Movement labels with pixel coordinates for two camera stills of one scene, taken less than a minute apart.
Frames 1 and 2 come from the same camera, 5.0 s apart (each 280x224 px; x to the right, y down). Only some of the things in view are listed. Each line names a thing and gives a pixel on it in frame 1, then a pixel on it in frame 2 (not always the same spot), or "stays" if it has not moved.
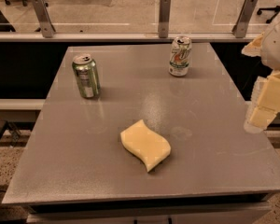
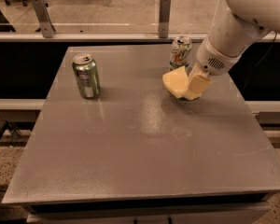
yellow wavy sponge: (142, 142) to (175, 81)
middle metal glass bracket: (164, 3) stays
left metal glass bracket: (44, 20) stays
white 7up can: (180, 56) stays
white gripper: (278, 49) to (212, 60)
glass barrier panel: (133, 8) stays
